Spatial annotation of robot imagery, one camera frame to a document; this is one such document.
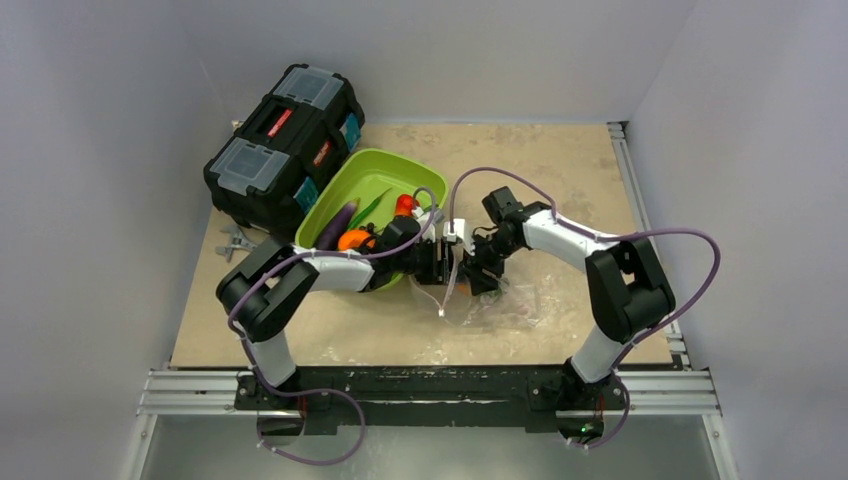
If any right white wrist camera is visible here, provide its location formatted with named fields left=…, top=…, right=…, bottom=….
left=442, top=218, right=475, bottom=255

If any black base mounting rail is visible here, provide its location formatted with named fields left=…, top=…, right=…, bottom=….
left=234, top=364, right=627, bottom=442

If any clear zip top bag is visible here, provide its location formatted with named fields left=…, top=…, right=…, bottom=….
left=409, top=272, right=541, bottom=329

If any red handled adjustable wrench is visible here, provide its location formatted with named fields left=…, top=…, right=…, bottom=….
left=215, top=224, right=257, bottom=263

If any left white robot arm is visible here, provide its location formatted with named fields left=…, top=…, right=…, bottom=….
left=215, top=216, right=455, bottom=409

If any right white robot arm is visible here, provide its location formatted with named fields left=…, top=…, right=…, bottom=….
left=444, top=187, right=676, bottom=407

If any purple fake eggplant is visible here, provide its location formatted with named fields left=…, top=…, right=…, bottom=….
left=313, top=198, right=360, bottom=250

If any orange fake orange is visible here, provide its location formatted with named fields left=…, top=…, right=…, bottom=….
left=337, top=229, right=377, bottom=251

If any lime green plastic tray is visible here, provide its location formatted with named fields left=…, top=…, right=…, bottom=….
left=295, top=149, right=448, bottom=290

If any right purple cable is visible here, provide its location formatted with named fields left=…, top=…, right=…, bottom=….
left=447, top=165, right=722, bottom=452

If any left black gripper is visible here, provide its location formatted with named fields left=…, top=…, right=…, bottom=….
left=391, top=236, right=466, bottom=285

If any black plastic toolbox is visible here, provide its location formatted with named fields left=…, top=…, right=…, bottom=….
left=203, top=64, right=365, bottom=240

